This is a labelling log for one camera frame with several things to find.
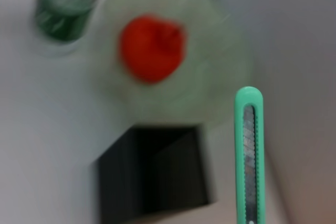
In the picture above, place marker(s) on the mint green utility knife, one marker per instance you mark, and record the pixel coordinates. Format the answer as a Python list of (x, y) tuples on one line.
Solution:
[(240, 155)]

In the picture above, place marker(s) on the clear green-label water bottle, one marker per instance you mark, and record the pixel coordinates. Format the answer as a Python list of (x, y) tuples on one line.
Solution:
[(65, 19)]

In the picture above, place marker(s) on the wavy clear glass fruit plate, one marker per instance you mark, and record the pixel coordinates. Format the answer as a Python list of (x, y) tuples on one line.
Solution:
[(210, 51)]

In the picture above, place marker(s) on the black mesh pen holder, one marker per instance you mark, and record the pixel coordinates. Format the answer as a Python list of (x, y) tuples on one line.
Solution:
[(118, 182)]

